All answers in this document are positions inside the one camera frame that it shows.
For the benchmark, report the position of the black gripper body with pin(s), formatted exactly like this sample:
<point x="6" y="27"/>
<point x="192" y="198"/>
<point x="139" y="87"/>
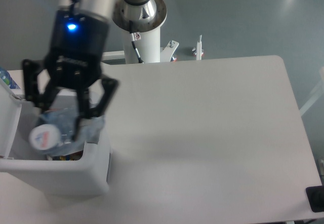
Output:
<point x="76" y="48"/>

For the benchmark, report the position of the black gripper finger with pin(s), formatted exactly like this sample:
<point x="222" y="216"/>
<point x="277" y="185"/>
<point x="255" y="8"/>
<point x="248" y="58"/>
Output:
<point x="31" y="70"/>
<point x="109" y="86"/>

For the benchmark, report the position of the clear plastic water bottle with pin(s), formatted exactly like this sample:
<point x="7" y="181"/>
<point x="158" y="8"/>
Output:
<point x="55" y="133"/>

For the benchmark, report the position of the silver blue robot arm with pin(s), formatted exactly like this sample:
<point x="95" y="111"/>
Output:
<point x="129" y="15"/>

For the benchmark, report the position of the colourful trash in can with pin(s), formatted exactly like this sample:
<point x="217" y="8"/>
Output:
<point x="70" y="157"/>

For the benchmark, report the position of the blue bottle behind can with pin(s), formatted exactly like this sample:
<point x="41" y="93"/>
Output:
<point x="7" y="79"/>

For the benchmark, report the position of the white trash can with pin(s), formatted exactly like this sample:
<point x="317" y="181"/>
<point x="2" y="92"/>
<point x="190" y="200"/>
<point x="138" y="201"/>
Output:
<point x="86" y="176"/>

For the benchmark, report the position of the black device at table edge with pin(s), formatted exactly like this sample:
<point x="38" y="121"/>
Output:
<point x="315" y="198"/>

